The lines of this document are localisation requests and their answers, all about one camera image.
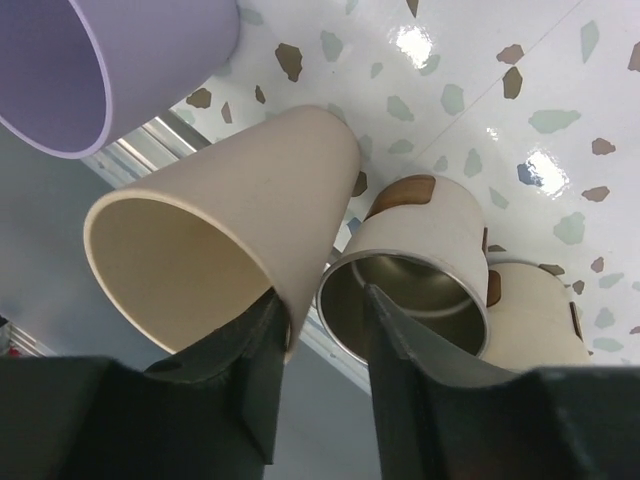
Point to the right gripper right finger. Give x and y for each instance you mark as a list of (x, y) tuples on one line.
[(441, 413)]

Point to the purple plastic cup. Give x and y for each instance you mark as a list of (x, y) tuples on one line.
[(78, 75)]

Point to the cream metal cup right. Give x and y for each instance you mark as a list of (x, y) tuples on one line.
[(532, 321)]

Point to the cream metal cup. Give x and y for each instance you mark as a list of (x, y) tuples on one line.
[(423, 244), (532, 321)]

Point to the beige plastic cup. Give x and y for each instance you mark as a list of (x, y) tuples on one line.
[(185, 250)]

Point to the cream metal cup middle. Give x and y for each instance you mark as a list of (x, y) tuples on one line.
[(423, 244)]

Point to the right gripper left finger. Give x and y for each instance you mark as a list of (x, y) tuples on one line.
[(208, 412)]

